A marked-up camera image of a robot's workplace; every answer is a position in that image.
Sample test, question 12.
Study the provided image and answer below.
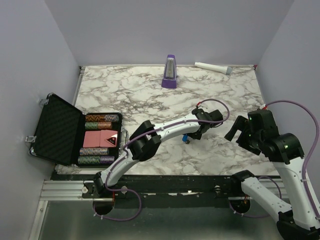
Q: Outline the blue key tag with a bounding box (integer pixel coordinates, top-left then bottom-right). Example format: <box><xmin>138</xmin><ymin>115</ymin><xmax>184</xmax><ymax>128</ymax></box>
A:
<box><xmin>182</xmin><ymin>134</ymin><xmax>189</xmax><ymax>143</ymax></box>

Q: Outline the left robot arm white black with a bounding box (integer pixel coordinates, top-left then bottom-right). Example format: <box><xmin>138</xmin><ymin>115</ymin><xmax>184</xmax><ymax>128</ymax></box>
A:
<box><xmin>93</xmin><ymin>108</ymin><xmax>225</xmax><ymax>198</ymax></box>

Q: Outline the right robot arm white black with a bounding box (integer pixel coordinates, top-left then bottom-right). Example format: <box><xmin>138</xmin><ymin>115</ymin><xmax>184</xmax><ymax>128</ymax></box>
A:
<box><xmin>224</xmin><ymin>109</ymin><xmax>320</xmax><ymax>240</ymax></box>

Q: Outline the white microphone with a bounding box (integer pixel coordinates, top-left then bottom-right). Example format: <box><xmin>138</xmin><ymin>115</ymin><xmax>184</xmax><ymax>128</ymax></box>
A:
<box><xmin>194</xmin><ymin>62</ymin><xmax>233</xmax><ymax>75</ymax></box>

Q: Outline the purple metronome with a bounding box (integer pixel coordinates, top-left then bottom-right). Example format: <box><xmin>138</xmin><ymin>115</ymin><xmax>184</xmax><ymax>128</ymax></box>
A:
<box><xmin>161</xmin><ymin>54</ymin><xmax>178</xmax><ymax>89</ymax></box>

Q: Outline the black poker chip case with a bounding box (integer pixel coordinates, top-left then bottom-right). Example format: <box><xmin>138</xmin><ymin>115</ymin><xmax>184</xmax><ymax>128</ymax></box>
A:
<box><xmin>29</xmin><ymin>93</ymin><xmax>123</xmax><ymax>167</ymax></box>

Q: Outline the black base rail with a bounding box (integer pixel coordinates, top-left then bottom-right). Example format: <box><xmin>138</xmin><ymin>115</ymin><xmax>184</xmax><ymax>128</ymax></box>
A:
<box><xmin>51</xmin><ymin>173</ymin><xmax>251</xmax><ymax>212</ymax></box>

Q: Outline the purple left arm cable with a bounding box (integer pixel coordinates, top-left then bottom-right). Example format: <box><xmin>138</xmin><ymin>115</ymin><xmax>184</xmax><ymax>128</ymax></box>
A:
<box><xmin>92</xmin><ymin>98</ymin><xmax>231</xmax><ymax>222</ymax></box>

